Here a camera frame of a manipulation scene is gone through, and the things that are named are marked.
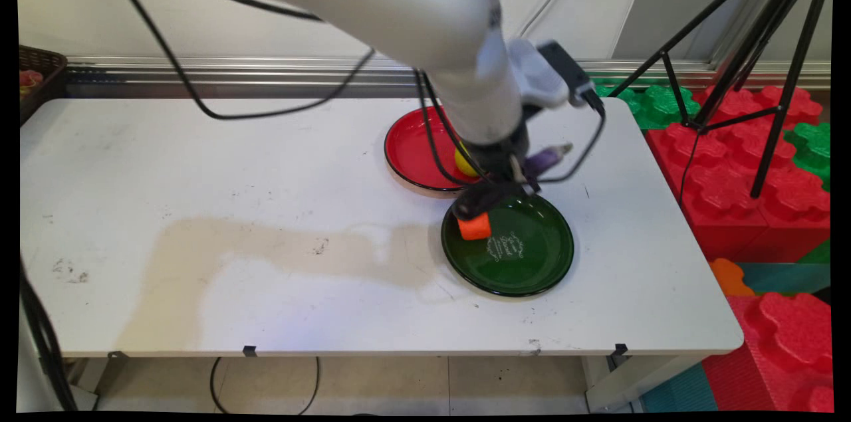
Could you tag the red plate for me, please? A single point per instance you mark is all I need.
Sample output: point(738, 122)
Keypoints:
point(412, 149)

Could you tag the aluminium wall rail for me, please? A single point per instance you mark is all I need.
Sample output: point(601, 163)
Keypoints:
point(266, 70)

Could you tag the red item in basket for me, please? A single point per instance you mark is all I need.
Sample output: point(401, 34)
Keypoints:
point(30, 80)

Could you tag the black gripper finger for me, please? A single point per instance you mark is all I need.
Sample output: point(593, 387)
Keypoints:
point(479, 201)
point(524, 173)

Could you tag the teal floor mat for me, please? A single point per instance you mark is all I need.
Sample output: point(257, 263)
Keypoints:
point(678, 392)

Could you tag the green foam block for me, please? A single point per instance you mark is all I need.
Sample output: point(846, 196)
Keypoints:
point(812, 149)
point(655, 106)

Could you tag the black tripod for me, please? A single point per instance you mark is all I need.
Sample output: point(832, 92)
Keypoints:
point(771, 30)

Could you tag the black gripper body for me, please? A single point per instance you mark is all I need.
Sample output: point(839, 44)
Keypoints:
point(498, 156)

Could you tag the white table leg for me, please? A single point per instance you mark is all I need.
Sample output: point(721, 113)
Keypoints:
point(631, 382)

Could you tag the orange toy carrot chunk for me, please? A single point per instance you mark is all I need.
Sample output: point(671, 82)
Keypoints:
point(475, 228)

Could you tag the red foam block stack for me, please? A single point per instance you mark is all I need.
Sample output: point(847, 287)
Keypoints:
point(784, 342)

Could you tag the purple toy eggplant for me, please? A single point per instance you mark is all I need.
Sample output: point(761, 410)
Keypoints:
point(548, 157)

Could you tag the yellow-green toy apple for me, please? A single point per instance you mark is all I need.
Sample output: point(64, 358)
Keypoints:
point(462, 163)

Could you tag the white ribbed camera mount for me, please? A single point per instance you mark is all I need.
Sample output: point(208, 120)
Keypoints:
point(535, 76)

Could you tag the teal foam mat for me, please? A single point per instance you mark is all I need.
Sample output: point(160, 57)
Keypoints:
point(791, 278)

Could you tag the large red foam block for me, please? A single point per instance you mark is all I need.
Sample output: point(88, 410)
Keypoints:
point(738, 196)

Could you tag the dark green plate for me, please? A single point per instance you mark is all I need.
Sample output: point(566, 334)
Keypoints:
point(532, 256)

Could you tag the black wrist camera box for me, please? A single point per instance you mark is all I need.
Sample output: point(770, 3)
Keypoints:
point(568, 70)

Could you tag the dark wicker basket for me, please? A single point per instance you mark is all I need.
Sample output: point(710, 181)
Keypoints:
point(43, 66)

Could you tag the black table edge clip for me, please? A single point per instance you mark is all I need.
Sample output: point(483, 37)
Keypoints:
point(621, 349)
point(250, 351)
point(118, 355)

